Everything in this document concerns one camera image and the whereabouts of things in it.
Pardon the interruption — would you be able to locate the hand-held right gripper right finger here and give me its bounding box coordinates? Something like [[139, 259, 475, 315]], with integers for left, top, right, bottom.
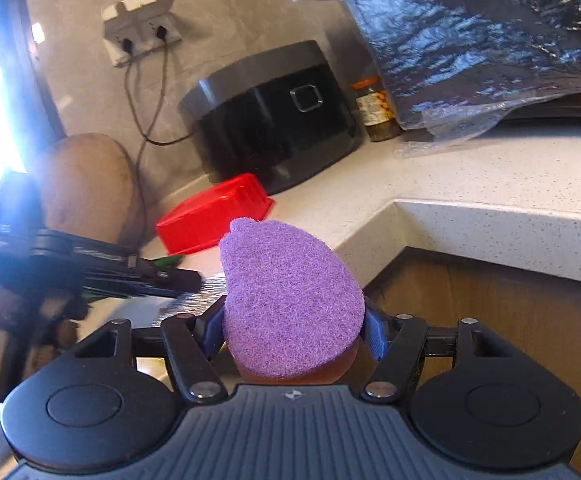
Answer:
[[357, 296, 516, 403]]

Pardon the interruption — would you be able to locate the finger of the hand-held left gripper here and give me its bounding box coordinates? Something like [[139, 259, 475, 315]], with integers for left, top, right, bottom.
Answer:
[[83, 257, 202, 302]]

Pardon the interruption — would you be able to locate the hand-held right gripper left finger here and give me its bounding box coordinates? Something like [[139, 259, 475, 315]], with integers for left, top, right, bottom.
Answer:
[[73, 300, 231, 406]]

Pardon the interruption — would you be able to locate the long green snack wrapper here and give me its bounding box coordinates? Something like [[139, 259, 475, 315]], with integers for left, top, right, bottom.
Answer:
[[83, 255, 185, 302]]

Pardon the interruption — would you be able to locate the purple and orange sponge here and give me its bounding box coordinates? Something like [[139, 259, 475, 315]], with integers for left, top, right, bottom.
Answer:
[[219, 217, 366, 386]]

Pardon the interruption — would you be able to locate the steel scrubber with yellow rim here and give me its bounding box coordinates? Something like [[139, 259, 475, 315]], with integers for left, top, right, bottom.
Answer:
[[158, 272, 228, 323]]

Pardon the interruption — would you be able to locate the round wooden cutting board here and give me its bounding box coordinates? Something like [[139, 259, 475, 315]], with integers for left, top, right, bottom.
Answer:
[[38, 132, 146, 250]]

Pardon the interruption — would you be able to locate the red plastic container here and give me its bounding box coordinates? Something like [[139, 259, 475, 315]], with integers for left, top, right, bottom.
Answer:
[[155, 173, 275, 256]]

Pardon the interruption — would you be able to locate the wooden cabinet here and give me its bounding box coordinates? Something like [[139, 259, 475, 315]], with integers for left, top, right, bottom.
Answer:
[[135, 247, 581, 480]]

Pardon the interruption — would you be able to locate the black and grey rice cooker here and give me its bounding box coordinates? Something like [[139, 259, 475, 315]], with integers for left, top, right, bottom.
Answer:
[[178, 40, 363, 196]]

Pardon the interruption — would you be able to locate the glass jar with orange lid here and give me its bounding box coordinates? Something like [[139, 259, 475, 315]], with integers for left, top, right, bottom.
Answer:
[[350, 75, 403, 142]]

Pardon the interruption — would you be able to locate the black foil plastic bag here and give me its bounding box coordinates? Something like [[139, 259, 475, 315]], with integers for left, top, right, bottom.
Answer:
[[340, 0, 581, 158]]

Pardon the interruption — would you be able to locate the black window frame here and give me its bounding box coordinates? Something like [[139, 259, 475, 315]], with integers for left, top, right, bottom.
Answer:
[[0, 0, 67, 161]]

